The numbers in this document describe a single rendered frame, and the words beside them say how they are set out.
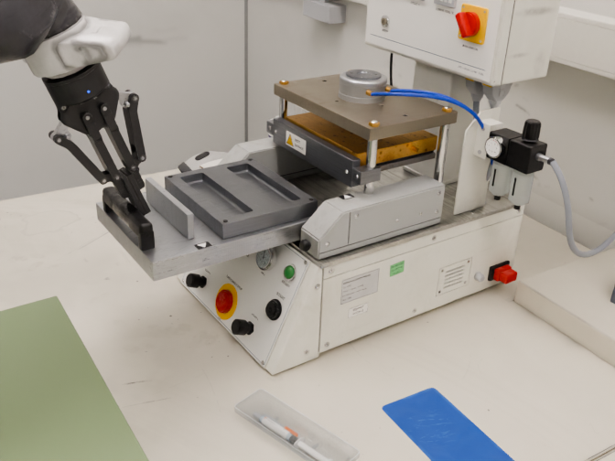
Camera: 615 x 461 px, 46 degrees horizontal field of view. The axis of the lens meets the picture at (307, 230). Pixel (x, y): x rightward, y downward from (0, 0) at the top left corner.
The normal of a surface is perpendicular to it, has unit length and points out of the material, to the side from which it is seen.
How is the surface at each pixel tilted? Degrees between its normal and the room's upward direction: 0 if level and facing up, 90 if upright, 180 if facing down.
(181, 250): 0
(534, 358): 0
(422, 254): 90
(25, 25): 80
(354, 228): 90
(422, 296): 90
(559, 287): 0
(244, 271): 65
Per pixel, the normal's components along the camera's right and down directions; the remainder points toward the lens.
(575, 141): -0.85, 0.21
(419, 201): 0.56, 0.40
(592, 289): 0.04, -0.89
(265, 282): -0.73, -0.17
